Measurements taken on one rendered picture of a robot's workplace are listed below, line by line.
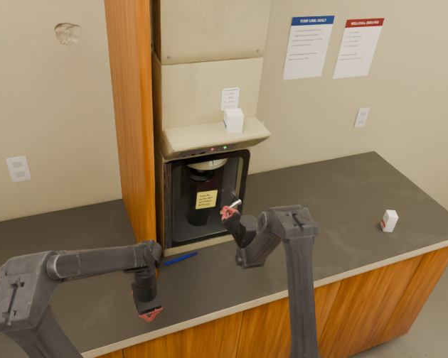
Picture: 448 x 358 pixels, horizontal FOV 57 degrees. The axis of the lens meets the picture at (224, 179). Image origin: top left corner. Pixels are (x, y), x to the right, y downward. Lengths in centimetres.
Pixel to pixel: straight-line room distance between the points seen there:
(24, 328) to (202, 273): 96
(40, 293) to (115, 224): 108
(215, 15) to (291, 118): 98
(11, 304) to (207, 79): 81
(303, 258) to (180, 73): 63
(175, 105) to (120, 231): 69
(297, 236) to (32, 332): 53
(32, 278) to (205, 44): 77
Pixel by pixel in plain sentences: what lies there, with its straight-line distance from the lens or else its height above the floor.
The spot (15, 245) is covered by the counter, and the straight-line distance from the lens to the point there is 179.
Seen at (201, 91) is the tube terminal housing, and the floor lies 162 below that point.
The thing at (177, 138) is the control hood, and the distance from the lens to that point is 123.
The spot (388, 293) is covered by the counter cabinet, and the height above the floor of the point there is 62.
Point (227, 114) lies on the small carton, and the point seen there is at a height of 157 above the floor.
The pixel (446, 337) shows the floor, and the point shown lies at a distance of 299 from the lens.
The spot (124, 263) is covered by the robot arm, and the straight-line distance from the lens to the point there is 100.
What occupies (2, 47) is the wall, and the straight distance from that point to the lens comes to 159.
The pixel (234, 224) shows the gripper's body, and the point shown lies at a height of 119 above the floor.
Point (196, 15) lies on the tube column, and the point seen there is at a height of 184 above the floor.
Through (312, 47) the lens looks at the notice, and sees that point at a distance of 194.
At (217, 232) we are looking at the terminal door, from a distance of 162.
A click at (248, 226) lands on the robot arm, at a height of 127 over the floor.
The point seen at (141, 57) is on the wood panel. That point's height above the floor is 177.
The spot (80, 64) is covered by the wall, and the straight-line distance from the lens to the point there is 161.
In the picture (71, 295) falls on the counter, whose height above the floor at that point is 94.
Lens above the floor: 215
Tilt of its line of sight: 37 degrees down
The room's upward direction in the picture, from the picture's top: 5 degrees clockwise
